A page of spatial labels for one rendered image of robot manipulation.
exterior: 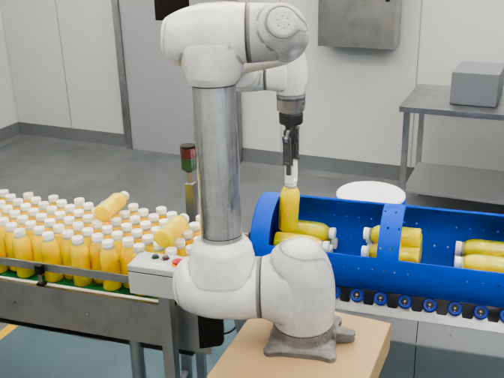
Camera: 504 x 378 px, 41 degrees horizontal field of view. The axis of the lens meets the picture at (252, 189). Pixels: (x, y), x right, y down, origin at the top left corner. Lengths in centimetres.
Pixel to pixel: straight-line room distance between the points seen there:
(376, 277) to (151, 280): 69
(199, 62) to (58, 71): 559
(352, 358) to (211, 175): 57
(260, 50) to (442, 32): 400
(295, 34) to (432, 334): 113
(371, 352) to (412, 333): 47
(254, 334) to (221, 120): 59
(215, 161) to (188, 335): 91
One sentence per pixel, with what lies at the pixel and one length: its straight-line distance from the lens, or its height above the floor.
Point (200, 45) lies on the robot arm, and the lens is 146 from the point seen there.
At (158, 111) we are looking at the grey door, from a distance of 638.
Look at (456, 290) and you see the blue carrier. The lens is 209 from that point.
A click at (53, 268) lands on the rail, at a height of 97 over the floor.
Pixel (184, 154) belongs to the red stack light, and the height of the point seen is 123.
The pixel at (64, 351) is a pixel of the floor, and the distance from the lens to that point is 374.
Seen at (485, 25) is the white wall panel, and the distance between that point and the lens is 534.
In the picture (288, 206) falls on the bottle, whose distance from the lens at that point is 216.
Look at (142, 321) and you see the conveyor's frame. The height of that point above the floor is 82.
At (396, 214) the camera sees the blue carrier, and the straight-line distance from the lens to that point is 210.
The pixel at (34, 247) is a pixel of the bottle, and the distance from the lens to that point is 251.
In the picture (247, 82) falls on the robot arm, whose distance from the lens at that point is 199.
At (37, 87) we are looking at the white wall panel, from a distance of 725.
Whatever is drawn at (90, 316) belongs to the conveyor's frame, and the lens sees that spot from 244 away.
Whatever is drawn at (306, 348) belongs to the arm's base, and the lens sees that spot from 168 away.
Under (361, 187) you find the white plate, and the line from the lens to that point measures 281.
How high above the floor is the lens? 208
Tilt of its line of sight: 22 degrees down
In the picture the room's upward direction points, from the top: 1 degrees counter-clockwise
